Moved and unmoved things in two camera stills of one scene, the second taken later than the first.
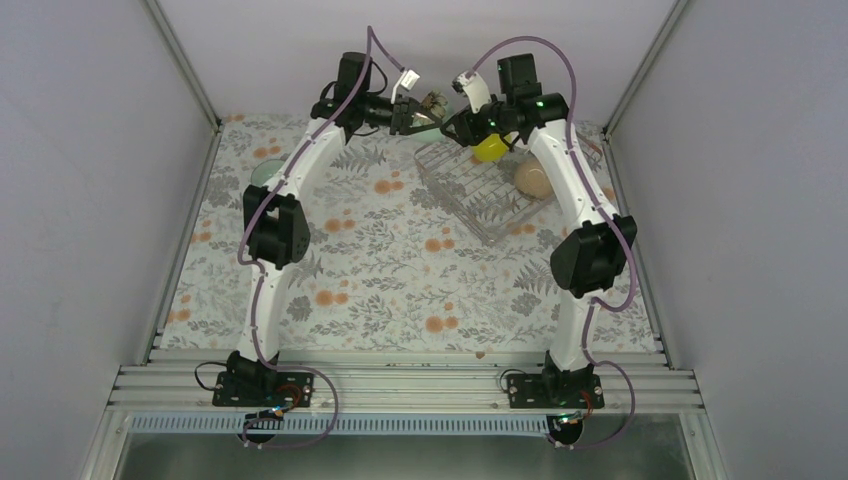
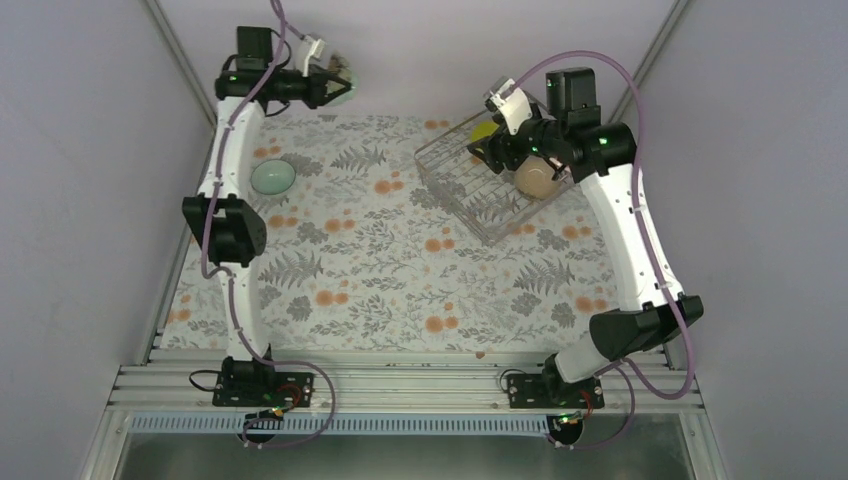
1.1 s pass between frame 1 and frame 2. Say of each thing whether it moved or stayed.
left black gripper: moved
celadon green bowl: moved
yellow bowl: moved
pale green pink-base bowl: stayed
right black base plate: stayed
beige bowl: stayed
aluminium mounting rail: stayed
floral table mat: stayed
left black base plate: stayed
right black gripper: moved
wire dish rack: stayed
